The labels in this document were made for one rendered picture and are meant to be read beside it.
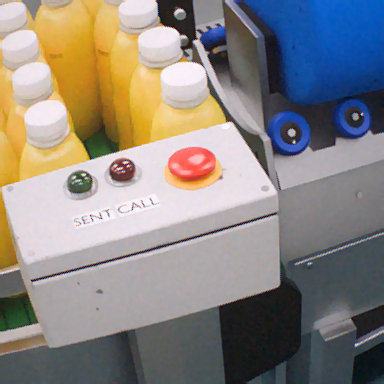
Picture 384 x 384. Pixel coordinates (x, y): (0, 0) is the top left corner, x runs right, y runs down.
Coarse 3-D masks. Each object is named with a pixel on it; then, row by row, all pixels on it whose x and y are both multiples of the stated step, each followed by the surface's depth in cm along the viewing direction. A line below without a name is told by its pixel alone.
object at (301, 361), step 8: (304, 336) 159; (304, 344) 160; (304, 352) 161; (288, 360) 161; (296, 360) 162; (304, 360) 162; (280, 368) 165; (288, 368) 162; (296, 368) 163; (304, 368) 164; (280, 376) 166; (288, 376) 164; (296, 376) 164; (304, 376) 165
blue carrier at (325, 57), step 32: (256, 0) 120; (288, 0) 110; (320, 0) 104; (352, 0) 105; (288, 32) 113; (320, 32) 106; (352, 32) 107; (288, 64) 117; (320, 64) 108; (352, 64) 110; (288, 96) 120; (320, 96) 113
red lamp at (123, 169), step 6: (114, 162) 91; (120, 162) 91; (126, 162) 91; (132, 162) 91; (108, 168) 91; (114, 168) 90; (120, 168) 90; (126, 168) 90; (132, 168) 90; (108, 174) 91; (114, 174) 90; (120, 174) 90; (126, 174) 90; (132, 174) 90; (114, 180) 90; (120, 180) 90; (126, 180) 90
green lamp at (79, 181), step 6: (72, 174) 90; (78, 174) 90; (84, 174) 90; (90, 174) 90; (72, 180) 90; (78, 180) 89; (84, 180) 89; (90, 180) 90; (72, 186) 89; (78, 186) 89; (84, 186) 89; (90, 186) 90; (72, 192) 90; (78, 192) 90
